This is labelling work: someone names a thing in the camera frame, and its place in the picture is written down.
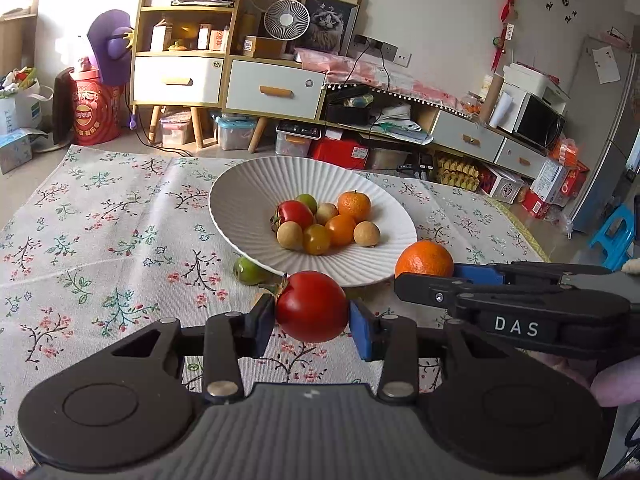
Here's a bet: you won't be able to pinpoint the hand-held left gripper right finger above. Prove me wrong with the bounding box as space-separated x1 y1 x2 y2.
349 300 531 402

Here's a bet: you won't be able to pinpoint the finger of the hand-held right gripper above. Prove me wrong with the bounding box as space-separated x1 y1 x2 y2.
394 272 571 319
454 261 613 287

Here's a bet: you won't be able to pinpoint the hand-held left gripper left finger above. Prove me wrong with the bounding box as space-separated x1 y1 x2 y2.
102 294 275 403

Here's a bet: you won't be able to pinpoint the orange mandarin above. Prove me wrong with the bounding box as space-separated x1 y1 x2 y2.
337 190 373 224
395 240 455 278

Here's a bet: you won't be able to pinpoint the red tomato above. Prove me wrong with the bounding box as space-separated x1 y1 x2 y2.
260 271 350 344
270 200 315 233

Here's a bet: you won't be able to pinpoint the orange tomato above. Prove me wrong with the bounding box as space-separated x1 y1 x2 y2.
325 214 357 247

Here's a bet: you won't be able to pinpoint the yellow green tomato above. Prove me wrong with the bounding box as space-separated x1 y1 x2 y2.
302 224 332 256

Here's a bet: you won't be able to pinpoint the white ribbed plate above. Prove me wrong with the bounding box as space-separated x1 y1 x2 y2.
208 156 418 288

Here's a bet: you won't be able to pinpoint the person's right hand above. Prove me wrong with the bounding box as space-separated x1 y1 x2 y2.
590 357 640 407

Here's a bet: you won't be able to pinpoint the green jujube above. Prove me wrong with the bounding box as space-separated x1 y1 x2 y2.
233 256 273 286

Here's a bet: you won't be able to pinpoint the blue plastic stool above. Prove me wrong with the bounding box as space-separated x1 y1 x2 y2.
589 205 636 271

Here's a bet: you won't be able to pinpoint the egg cartons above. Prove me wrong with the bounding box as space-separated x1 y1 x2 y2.
435 155 481 188

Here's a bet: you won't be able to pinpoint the red and white gift box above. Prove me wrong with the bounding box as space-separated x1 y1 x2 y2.
530 157 588 211

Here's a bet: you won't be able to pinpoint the low cabinet with drawers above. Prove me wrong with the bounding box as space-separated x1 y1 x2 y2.
430 107 548 178

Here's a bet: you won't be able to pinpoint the orange snack packet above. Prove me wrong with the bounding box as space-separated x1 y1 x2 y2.
552 137 581 166

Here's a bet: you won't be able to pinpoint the red flat box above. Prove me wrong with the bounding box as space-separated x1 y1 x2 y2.
310 135 368 171

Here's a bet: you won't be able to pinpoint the black microwave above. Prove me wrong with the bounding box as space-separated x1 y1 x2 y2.
515 92 567 148

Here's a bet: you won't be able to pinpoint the grey refrigerator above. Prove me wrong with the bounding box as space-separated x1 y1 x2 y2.
570 35 640 233

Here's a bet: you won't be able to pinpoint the floral tablecloth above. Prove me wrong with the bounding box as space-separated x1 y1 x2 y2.
0 145 546 480

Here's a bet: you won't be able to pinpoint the cardboard tube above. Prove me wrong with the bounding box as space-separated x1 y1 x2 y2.
480 75 503 121

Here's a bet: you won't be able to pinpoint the clear box with black lid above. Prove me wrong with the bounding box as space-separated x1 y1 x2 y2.
275 122 321 158

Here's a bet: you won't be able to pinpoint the black bag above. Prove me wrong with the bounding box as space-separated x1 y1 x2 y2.
325 87 373 123

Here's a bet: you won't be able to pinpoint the clear box with blue lid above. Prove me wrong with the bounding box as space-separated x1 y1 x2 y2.
215 115 258 151

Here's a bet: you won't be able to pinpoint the white appliance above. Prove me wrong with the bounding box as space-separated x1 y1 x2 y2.
501 62 571 101

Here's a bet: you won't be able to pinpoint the pink tasselled cloth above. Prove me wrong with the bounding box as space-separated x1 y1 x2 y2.
295 47 481 116

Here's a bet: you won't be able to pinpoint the white drawer cabinet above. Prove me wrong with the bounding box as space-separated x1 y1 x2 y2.
222 55 328 153

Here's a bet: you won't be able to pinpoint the white paper note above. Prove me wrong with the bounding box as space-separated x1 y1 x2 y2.
592 46 621 83

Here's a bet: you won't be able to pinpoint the wooden shelf cabinet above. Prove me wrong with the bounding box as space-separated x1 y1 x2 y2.
127 0 251 148

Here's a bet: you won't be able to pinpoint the red barrel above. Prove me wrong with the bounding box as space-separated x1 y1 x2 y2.
70 67 126 146

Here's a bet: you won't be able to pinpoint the framed cat picture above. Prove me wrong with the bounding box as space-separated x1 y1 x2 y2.
296 0 364 56

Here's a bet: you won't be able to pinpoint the brown cardboard box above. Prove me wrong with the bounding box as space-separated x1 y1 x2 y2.
243 35 286 58

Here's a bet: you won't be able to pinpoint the blue tissue box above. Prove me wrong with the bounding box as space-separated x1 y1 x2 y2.
0 127 36 173

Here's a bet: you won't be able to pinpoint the purple plush toy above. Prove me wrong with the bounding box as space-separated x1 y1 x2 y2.
87 9 135 86

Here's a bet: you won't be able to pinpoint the white bag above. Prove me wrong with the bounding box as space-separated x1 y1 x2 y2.
0 67 53 133

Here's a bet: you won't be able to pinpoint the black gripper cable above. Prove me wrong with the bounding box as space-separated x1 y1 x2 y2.
605 420 640 477

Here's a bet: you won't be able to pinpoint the wall power outlet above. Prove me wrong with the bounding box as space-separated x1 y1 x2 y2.
352 35 411 66

